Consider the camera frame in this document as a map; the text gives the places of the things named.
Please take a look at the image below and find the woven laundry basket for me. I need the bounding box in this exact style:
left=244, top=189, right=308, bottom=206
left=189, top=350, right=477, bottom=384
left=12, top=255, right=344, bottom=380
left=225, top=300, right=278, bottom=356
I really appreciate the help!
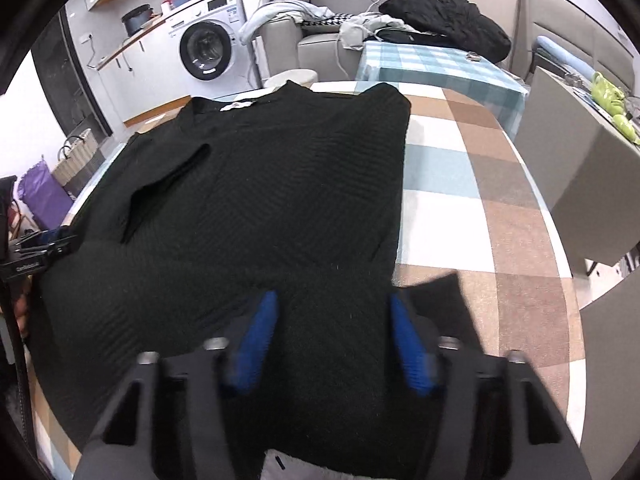
left=52, top=128, right=105, bottom=200

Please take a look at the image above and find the grey sofa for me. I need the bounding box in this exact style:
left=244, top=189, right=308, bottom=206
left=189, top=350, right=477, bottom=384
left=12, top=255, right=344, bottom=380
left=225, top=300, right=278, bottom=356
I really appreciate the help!
left=283, top=0, right=639, bottom=91

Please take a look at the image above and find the white washing machine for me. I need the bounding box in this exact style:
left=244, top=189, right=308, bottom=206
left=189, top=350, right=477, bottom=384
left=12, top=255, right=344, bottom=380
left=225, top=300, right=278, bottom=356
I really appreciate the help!
left=165, top=0, right=260, bottom=100

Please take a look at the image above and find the teal checkered small table cloth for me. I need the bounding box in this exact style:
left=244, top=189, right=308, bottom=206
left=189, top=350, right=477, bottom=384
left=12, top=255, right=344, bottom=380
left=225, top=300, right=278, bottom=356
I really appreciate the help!
left=356, top=41, right=529, bottom=139

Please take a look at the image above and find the white kitchen cabinet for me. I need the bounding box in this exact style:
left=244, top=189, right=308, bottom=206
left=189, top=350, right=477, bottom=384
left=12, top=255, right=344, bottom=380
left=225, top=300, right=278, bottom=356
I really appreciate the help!
left=99, top=23, right=191, bottom=124

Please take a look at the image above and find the purple bag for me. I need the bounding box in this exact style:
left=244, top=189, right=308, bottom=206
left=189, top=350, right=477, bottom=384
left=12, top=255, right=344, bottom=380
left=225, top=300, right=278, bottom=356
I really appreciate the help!
left=17, top=158, right=73, bottom=230

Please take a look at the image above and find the light blue blanket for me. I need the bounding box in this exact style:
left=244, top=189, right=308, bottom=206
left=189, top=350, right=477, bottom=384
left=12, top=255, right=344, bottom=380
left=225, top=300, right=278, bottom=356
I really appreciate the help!
left=236, top=0, right=335, bottom=46

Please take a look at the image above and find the grey cardboard box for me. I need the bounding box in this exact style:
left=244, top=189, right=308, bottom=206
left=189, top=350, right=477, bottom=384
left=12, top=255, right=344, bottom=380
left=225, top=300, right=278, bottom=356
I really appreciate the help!
left=514, top=68, right=639, bottom=266

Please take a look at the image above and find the white round stool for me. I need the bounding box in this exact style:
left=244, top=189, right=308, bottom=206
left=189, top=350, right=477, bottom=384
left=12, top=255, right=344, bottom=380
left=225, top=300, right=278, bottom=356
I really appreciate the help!
left=264, top=68, right=319, bottom=91

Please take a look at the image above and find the yellow-green toy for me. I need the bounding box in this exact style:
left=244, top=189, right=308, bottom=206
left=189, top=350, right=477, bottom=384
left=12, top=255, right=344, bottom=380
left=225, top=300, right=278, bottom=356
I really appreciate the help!
left=591, top=72, right=639, bottom=146

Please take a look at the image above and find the light grey garment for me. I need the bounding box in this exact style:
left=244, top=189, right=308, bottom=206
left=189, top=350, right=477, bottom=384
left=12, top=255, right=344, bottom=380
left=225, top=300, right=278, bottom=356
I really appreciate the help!
left=338, top=12, right=416, bottom=51

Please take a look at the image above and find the black quilted jacket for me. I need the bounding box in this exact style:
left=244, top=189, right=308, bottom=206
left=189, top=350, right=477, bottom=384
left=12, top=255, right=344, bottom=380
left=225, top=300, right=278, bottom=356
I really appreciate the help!
left=378, top=0, right=512, bottom=63

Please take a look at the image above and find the black knit sweater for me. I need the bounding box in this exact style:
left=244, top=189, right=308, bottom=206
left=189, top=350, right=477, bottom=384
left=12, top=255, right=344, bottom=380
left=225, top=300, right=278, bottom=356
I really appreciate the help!
left=28, top=84, right=411, bottom=477

